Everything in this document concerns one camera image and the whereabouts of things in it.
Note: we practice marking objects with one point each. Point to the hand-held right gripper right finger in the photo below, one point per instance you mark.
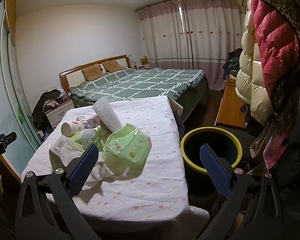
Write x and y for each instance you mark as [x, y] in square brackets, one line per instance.
[215, 170]

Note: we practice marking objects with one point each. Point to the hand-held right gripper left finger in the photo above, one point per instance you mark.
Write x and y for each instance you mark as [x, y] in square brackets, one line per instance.
[83, 165]

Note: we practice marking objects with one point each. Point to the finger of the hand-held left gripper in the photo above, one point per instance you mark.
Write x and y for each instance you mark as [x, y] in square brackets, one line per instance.
[5, 140]

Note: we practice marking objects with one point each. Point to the white tissue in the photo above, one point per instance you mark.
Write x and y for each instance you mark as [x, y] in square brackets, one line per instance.
[100, 173]

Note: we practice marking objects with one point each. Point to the white cardboard box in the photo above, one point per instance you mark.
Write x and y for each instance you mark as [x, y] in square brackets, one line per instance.
[62, 150]

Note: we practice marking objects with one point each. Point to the yellow rimmed dark bin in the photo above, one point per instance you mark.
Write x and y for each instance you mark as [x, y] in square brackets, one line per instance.
[215, 140]

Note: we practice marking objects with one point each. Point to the white paper cup pink print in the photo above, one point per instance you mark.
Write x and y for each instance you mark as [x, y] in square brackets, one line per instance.
[70, 128]

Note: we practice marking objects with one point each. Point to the green plastic bag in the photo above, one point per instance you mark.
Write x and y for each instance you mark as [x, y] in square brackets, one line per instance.
[125, 147]

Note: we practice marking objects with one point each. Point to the pink packet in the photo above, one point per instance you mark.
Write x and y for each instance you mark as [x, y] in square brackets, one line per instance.
[93, 120]

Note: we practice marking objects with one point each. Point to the white foam net sleeve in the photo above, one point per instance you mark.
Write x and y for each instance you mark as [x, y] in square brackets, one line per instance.
[106, 115]

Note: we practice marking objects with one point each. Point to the glass wardrobe sliding door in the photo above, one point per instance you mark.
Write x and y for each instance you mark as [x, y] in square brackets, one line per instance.
[12, 92]

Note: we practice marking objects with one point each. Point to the beige bag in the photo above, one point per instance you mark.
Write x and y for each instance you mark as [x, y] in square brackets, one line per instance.
[258, 142]

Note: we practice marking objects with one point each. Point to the white wooden nightstand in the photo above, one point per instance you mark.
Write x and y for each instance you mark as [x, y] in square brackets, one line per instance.
[57, 115]

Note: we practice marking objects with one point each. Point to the white dotted tablecloth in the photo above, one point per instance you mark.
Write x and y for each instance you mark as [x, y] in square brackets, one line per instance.
[145, 180]

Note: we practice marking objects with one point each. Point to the pink patterned bag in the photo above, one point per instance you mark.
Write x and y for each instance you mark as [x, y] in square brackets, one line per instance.
[275, 142]

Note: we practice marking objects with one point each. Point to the long wooden desk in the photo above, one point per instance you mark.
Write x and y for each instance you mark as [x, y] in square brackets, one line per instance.
[230, 105]

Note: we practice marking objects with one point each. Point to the wooden bed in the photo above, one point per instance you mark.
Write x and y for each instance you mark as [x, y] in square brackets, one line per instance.
[72, 76]

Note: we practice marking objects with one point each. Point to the brown bear face pillow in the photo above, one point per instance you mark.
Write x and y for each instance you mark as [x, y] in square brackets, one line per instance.
[113, 66]
[92, 73]

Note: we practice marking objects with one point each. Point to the cream down jacket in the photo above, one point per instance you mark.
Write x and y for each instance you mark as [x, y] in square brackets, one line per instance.
[247, 80]

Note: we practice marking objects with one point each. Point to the green checked quilt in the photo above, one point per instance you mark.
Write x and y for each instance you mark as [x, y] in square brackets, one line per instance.
[140, 82]

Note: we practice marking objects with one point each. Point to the pile of mixed clothes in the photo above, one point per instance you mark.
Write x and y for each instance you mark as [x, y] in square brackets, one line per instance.
[232, 63]

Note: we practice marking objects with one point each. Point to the pink and white curtain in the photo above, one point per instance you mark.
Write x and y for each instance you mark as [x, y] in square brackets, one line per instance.
[190, 42]

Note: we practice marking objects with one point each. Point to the red dotted down jacket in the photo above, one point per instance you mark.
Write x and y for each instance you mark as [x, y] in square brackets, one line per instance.
[275, 42]

